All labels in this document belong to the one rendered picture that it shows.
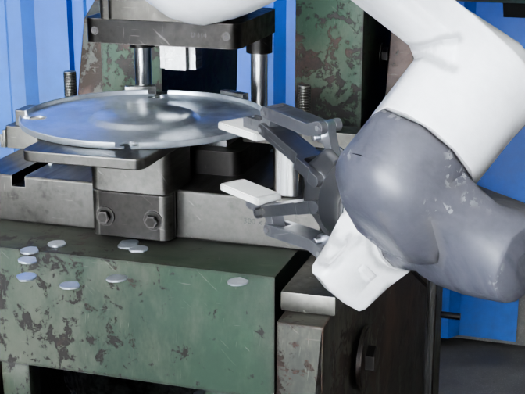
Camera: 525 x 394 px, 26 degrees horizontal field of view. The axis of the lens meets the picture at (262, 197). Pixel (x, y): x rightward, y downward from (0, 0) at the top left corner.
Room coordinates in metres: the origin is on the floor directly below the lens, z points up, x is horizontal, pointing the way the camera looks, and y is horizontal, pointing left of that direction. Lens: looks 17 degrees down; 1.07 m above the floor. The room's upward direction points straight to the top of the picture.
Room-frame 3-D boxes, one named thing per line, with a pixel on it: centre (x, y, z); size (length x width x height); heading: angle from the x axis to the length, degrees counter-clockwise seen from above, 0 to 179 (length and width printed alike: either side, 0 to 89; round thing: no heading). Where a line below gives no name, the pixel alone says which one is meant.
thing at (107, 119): (1.31, 0.14, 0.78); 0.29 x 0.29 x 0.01
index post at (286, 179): (1.26, -0.03, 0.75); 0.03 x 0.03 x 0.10; 73
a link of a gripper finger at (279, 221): (1.11, 0.00, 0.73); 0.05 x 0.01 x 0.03; 35
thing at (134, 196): (1.27, 0.15, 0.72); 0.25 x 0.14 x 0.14; 163
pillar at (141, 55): (1.52, 0.16, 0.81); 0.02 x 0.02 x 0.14
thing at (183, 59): (1.42, 0.10, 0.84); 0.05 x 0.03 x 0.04; 73
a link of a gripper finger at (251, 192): (1.13, 0.01, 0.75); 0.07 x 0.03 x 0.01; 35
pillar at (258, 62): (1.47, 0.00, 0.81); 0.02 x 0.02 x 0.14
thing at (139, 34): (1.44, 0.10, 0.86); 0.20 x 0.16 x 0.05; 73
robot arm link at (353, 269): (0.93, -0.10, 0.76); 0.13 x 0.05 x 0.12; 125
